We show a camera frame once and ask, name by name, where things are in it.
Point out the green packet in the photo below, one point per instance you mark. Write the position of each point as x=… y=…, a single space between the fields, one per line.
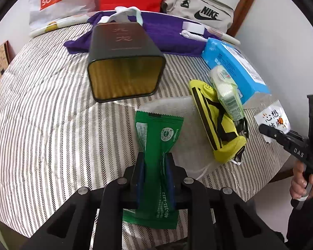
x=156 y=140

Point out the blue tissue pack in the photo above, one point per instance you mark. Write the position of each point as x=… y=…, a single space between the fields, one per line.
x=240 y=67

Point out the white face mask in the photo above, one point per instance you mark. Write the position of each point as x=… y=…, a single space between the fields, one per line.
x=193 y=140

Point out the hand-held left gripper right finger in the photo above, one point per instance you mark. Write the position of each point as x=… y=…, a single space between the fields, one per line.
x=170 y=182

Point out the brown wooden door frame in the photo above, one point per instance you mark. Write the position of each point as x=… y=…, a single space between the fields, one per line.
x=247 y=0

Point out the purple towel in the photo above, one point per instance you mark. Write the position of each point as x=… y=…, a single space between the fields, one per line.
x=167 y=39

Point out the white sock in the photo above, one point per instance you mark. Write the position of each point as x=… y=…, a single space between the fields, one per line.
x=125 y=11

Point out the small white box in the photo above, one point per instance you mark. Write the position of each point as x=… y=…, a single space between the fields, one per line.
x=193 y=27

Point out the light green wipes pack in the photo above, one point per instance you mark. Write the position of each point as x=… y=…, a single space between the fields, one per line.
x=227 y=93

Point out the grey waist bag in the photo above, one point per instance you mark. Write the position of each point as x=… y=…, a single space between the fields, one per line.
x=177 y=7

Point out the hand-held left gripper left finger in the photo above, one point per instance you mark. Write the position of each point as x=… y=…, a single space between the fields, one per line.
x=139 y=179

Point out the dark green tin box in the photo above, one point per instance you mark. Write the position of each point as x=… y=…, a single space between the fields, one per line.
x=120 y=52

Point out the brown printed book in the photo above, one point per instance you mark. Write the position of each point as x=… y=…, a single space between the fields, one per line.
x=0 y=60

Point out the person's right forearm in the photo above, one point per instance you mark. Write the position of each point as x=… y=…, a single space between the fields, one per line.
x=307 y=226

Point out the small white printed packet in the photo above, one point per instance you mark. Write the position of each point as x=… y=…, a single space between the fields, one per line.
x=271 y=117

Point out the yellow pouch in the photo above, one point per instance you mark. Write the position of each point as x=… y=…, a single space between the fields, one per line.
x=211 y=114

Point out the rolled printed paper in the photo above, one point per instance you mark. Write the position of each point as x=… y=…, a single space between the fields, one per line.
x=54 y=26

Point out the white plastic shopping bag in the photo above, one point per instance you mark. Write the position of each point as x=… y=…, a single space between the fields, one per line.
x=67 y=0

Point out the person's right hand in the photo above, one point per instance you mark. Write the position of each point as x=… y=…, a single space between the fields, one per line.
x=296 y=182

